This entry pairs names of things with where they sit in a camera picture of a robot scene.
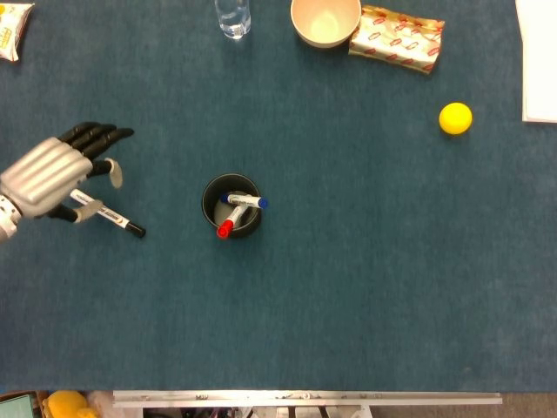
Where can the white yellow chips bag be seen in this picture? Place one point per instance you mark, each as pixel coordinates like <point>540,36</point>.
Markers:
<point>13,30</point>

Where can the aluminium table edge rail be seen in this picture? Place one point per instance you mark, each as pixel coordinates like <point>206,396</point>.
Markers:
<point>304,398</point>

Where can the yellow plush object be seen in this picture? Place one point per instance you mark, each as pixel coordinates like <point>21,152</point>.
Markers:
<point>69,405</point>

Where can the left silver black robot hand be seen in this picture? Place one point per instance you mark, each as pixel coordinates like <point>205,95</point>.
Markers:
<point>43,174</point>

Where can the blue-capped white marker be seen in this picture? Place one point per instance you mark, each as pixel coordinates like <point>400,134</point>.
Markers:
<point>243,200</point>

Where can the beige bowl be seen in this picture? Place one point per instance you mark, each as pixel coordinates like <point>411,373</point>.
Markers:
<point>324,22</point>

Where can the green book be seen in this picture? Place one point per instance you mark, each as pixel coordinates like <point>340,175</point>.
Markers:
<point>15,407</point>

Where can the yellow ball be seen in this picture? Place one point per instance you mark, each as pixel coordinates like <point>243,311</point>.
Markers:
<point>455,118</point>

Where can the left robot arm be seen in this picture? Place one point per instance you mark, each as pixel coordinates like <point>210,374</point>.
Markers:
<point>6,222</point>

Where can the red-printed cream snack packet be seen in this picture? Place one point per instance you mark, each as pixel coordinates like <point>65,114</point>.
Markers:
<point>396,41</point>

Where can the black-capped white marker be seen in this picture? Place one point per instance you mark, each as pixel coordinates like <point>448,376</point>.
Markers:
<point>117,220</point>

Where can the white paper stack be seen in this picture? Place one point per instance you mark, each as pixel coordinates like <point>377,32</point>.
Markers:
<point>539,61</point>

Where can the clear plastic water bottle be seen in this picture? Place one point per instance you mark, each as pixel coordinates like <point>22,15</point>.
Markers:
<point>232,19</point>

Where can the black mesh pen holder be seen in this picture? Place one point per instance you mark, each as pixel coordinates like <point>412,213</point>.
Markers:
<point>209,209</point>

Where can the red-capped white marker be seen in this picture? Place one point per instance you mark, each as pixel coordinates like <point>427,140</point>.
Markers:
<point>224,229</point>

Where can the blue table mat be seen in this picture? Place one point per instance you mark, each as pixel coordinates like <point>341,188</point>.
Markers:
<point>304,283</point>

